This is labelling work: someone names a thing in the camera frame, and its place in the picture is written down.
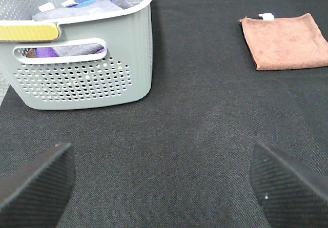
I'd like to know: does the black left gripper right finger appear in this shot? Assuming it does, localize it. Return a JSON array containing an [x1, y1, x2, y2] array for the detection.
[[250, 142, 327, 227]]

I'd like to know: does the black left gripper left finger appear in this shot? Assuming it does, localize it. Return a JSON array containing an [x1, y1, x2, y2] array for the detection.
[[1, 143, 76, 227]]

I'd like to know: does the brown towel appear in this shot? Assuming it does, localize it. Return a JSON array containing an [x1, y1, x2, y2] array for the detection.
[[239, 13, 327, 71]]

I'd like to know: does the black table mat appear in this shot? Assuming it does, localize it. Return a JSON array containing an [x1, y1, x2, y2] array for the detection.
[[1, 0, 327, 227]]

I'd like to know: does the grey perforated laundry basket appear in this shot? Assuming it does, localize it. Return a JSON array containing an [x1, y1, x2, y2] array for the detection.
[[1, 0, 153, 110]]

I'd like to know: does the grey-purple towel in basket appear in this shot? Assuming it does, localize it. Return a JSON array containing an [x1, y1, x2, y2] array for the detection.
[[26, 0, 139, 58]]

